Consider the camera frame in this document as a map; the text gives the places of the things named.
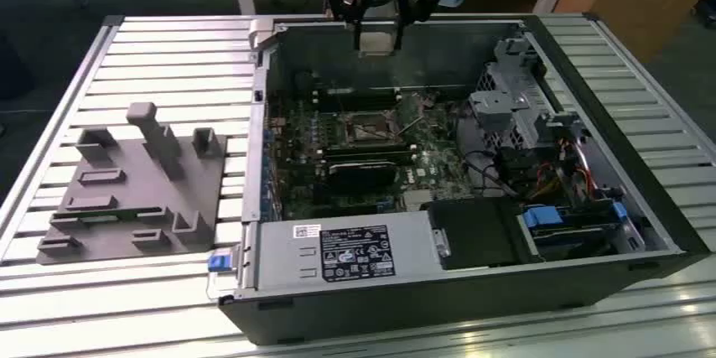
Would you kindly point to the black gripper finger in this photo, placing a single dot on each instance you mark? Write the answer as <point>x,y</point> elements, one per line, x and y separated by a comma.
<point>416,10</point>
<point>335,1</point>

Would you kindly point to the silver CPU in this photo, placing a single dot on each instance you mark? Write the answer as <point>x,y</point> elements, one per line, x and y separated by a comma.
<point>376,43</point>

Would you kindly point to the metal locking lever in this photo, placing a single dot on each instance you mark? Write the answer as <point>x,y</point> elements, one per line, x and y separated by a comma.
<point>411,126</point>

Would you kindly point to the black RAM slot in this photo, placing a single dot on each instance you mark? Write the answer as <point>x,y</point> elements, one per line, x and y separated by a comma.
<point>363,147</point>
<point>358,104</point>
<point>358,94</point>
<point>370,156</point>

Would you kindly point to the CPU socket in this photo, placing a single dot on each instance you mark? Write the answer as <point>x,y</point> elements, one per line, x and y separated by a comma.
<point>366,127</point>

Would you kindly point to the grey metal drive cage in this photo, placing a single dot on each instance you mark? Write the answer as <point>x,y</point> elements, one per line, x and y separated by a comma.
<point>503,73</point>

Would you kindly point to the green motherboard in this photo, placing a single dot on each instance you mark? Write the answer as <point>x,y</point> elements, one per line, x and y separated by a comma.
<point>447,157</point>

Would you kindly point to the black graphics card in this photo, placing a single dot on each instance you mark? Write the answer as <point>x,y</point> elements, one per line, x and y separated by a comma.
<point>360,177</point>

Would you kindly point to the silver chipset heatsink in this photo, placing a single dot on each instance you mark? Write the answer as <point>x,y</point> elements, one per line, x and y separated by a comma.
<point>416,198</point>

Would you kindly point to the blue disk carrier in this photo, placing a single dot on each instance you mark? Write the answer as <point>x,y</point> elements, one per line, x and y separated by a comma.
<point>540,215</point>

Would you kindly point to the black drive box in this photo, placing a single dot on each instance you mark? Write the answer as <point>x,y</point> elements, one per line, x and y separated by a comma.
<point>475,232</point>

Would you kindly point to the grey parts rack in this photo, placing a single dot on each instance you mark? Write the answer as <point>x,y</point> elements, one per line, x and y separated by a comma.
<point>140,190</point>

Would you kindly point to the grey power supply unit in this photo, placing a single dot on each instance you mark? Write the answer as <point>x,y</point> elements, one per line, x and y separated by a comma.
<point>280,249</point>

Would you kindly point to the blue plastic clip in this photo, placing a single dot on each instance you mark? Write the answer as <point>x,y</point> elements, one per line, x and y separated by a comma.
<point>619,213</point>

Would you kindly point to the black disk drive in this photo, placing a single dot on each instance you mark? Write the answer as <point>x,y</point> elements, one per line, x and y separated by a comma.
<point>571,245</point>

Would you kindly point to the blue plastic latch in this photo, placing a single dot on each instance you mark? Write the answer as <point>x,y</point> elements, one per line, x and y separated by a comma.
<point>219,261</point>

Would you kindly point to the green RAM stick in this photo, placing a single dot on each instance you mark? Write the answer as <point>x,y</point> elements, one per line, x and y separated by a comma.
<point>103,216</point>

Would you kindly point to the black PC case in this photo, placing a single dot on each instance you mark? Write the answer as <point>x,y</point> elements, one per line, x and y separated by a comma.
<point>391,316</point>

